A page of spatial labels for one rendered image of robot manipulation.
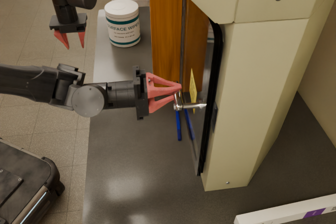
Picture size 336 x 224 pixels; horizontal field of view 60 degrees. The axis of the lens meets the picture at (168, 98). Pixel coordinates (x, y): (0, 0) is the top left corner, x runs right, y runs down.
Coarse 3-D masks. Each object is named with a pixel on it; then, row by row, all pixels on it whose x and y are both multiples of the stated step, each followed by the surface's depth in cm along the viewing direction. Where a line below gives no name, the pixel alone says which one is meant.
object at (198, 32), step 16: (192, 16) 60; (192, 32) 61; (208, 32) 46; (192, 48) 63; (208, 48) 47; (192, 64) 64; (208, 64) 48; (208, 80) 49; (208, 96) 51; (192, 112) 69; (208, 112) 54; (192, 128) 71; (192, 144) 72
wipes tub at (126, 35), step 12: (120, 0) 116; (132, 0) 116; (108, 12) 109; (120, 12) 109; (132, 12) 110; (108, 24) 114; (120, 24) 111; (132, 24) 113; (120, 36) 115; (132, 36) 116
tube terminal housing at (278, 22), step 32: (256, 0) 38; (288, 0) 39; (320, 0) 43; (224, 32) 45; (256, 32) 42; (288, 32) 43; (320, 32) 60; (224, 64) 47; (256, 64) 46; (288, 64) 47; (224, 96) 50; (256, 96) 51; (288, 96) 63; (224, 128) 56; (256, 128) 58; (224, 160) 64; (256, 160) 67
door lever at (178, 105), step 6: (174, 96) 60; (180, 96) 60; (174, 102) 59; (180, 102) 58; (192, 102) 58; (198, 102) 58; (174, 108) 58; (180, 108) 58; (186, 108) 58; (198, 108) 58
